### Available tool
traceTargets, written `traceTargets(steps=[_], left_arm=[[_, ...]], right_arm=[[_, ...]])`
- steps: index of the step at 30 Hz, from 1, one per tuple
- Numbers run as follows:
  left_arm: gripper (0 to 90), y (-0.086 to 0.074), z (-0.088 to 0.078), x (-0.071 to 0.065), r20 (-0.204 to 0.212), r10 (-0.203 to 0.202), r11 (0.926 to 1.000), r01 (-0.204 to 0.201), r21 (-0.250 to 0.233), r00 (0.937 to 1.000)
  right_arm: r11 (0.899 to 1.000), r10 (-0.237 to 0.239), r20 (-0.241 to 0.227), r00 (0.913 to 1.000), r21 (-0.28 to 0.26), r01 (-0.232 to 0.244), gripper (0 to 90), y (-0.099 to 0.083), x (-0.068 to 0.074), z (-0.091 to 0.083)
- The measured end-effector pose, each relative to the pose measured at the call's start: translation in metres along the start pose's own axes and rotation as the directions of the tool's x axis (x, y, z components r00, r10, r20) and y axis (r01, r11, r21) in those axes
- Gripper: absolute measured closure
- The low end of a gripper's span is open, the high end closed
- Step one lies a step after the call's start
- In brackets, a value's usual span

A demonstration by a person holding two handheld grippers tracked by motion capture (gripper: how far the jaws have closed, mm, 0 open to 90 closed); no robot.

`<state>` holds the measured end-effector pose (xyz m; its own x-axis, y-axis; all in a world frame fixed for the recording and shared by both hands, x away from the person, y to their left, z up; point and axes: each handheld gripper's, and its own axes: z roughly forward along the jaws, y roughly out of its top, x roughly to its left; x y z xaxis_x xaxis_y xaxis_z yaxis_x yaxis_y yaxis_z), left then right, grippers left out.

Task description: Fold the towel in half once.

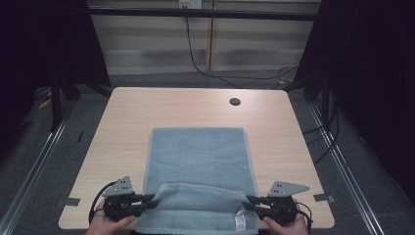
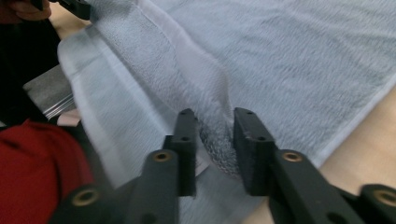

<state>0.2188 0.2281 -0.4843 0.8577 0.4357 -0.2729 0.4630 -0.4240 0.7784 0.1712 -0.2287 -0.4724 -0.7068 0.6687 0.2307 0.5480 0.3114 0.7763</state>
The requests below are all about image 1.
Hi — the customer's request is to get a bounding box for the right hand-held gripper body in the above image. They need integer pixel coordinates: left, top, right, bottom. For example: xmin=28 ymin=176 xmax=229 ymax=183
xmin=256 ymin=180 xmax=311 ymax=227

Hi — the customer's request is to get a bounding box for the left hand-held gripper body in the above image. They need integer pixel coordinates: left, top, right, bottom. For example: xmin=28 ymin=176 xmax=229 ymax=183
xmin=101 ymin=175 xmax=145 ymax=223

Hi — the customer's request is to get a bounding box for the light blue towel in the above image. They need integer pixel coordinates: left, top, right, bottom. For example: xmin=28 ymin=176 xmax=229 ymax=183
xmin=134 ymin=126 xmax=260 ymax=235

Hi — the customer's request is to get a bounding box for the person's right hand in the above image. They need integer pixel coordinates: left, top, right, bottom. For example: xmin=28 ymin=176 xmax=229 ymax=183
xmin=261 ymin=198 xmax=310 ymax=235

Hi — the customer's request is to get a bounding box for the person's left hand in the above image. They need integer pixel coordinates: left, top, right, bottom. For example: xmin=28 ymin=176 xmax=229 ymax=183
xmin=85 ymin=199 xmax=137 ymax=235

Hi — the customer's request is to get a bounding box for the grey tape strip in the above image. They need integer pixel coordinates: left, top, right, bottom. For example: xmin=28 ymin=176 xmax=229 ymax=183
xmin=312 ymin=193 xmax=337 ymax=204
xmin=62 ymin=197 xmax=81 ymax=208

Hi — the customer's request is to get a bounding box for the yellow floor object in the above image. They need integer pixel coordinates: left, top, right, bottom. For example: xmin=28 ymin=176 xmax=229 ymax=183
xmin=37 ymin=97 xmax=53 ymax=111

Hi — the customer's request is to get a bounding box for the black curtain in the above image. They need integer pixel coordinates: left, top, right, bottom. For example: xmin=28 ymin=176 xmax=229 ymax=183
xmin=292 ymin=0 xmax=415 ymax=205
xmin=0 ymin=0 xmax=112 ymax=161

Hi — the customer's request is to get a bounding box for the left hand-held gripper cable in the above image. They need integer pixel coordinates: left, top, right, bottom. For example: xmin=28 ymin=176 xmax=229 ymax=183
xmin=88 ymin=180 xmax=119 ymax=226

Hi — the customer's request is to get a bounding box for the hand-held gripper cable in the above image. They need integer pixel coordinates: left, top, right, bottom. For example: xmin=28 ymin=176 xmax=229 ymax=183
xmin=295 ymin=201 xmax=314 ymax=227
xmin=88 ymin=180 xmax=119 ymax=226

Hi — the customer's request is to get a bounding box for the right hand-held gripper cable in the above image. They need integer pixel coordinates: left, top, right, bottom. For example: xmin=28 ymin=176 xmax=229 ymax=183
xmin=295 ymin=201 xmax=314 ymax=227

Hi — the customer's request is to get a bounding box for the metal floor rail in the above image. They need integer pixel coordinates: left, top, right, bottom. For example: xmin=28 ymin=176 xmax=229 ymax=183
xmin=0 ymin=106 xmax=73 ymax=235
xmin=306 ymin=101 xmax=387 ymax=235

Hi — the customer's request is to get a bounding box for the black floor cable bundle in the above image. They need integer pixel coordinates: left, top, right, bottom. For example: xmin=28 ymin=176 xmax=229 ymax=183
xmin=300 ymin=92 xmax=341 ymax=165

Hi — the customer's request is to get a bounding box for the black upright stand post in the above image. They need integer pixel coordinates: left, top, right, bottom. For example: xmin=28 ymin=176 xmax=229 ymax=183
xmin=48 ymin=72 xmax=64 ymax=133

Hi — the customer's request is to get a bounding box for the black floor cable loop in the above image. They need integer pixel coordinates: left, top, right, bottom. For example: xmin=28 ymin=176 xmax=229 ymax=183
xmin=269 ymin=66 xmax=299 ymax=90

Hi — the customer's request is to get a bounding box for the black hanging power cable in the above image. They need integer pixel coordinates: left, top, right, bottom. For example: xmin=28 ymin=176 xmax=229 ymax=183
xmin=183 ymin=7 xmax=243 ymax=90

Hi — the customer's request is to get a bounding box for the black horizontal frame bar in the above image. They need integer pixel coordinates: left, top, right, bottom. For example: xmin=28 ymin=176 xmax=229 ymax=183
xmin=87 ymin=7 xmax=320 ymax=23

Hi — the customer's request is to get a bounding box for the white wall socket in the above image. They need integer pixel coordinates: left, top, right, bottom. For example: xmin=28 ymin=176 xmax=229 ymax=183
xmin=177 ymin=0 xmax=204 ymax=10

